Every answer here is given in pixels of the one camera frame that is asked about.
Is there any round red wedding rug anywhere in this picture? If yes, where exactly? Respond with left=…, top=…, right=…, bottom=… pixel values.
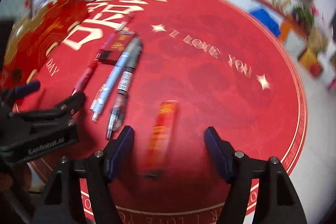
left=19, top=0, right=307, bottom=223

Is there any red cardboard tray box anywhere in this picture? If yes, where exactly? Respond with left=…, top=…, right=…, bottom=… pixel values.
left=1, top=0, right=89, bottom=88

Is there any small red card pack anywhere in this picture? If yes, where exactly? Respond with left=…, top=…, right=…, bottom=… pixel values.
left=98, top=31, right=135, bottom=65

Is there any blue plastic bag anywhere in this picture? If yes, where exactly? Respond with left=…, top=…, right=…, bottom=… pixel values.
left=249, top=8, right=281, bottom=37

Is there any red pink pen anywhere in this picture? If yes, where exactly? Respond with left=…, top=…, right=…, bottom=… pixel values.
left=72, top=13, right=135, bottom=95

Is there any grey clear pen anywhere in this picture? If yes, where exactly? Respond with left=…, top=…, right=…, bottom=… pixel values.
left=105, top=37, right=142, bottom=140

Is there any white blue pen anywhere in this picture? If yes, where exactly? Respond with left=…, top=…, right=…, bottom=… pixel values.
left=91, top=37, right=140, bottom=122

